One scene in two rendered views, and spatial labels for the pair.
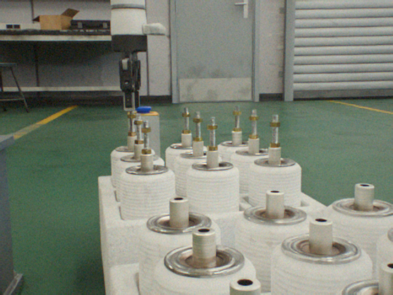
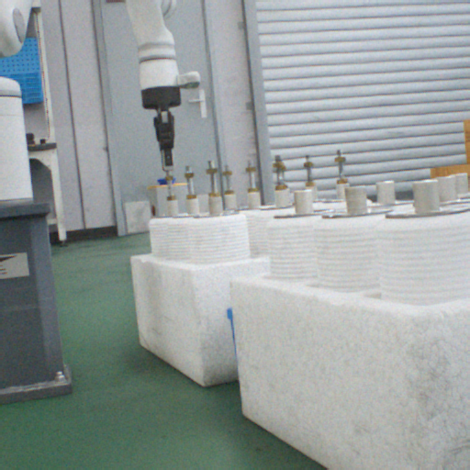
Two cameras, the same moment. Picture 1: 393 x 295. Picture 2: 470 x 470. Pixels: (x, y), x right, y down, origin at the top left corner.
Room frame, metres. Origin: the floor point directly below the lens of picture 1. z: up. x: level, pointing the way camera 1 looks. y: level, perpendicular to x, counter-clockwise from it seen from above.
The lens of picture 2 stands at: (-0.27, 0.24, 0.29)
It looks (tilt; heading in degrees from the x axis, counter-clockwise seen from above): 4 degrees down; 352
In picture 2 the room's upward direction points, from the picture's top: 6 degrees counter-clockwise
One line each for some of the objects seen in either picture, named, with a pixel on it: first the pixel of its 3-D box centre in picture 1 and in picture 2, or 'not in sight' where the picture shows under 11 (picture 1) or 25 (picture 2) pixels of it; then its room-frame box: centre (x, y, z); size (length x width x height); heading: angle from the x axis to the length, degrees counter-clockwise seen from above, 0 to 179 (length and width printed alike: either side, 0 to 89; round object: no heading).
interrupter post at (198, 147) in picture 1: (198, 149); (253, 201); (1.02, 0.00, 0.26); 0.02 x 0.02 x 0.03
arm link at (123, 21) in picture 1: (137, 19); (168, 72); (1.11, 0.12, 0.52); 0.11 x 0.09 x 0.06; 88
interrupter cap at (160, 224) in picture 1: (178, 223); (304, 215); (0.57, 0.02, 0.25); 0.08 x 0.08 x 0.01
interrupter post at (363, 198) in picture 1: (363, 198); (459, 186); (0.63, -0.21, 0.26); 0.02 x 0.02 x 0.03
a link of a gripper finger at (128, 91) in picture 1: (128, 95); (168, 151); (1.06, 0.15, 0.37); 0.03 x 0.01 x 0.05; 178
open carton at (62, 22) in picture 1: (56, 21); not in sight; (5.45, 1.44, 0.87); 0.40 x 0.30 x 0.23; 81
